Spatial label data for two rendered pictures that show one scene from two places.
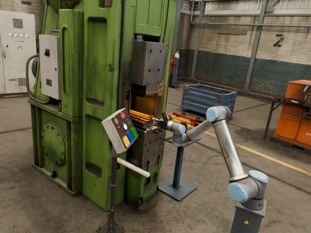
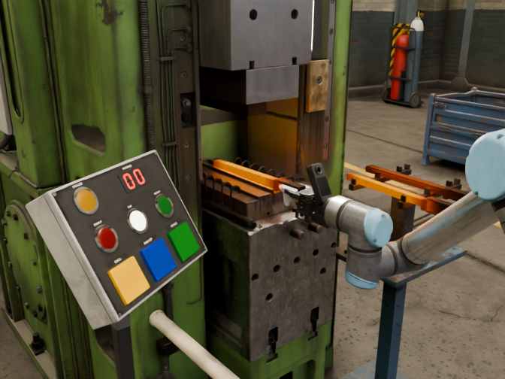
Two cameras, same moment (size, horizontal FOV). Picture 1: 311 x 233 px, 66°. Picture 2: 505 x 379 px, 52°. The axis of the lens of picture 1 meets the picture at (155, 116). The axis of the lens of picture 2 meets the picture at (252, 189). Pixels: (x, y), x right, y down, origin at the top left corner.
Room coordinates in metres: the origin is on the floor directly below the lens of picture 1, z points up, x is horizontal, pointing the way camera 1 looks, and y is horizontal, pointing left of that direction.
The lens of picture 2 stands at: (0.92, -0.26, 1.52)
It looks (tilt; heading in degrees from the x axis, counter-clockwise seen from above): 19 degrees down; 15
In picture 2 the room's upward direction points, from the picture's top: straight up
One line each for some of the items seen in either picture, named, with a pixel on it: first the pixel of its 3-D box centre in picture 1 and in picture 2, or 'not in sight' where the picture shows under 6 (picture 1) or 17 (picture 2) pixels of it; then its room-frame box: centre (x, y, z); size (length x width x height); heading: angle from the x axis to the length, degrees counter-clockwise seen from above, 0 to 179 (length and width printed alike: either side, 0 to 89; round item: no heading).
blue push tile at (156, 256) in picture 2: (129, 137); (157, 259); (1.85, 0.19, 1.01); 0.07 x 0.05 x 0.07; 169
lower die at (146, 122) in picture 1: (134, 118); (231, 185); (2.50, 0.23, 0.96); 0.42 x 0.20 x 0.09; 54
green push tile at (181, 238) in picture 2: (133, 132); (182, 241); (1.95, 0.18, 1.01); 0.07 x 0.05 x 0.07; 169
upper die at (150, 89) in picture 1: (136, 85); (229, 77); (2.50, 0.23, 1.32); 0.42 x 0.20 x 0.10; 54
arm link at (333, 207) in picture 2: (171, 125); (340, 212); (2.25, -0.16, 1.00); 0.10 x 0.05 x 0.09; 144
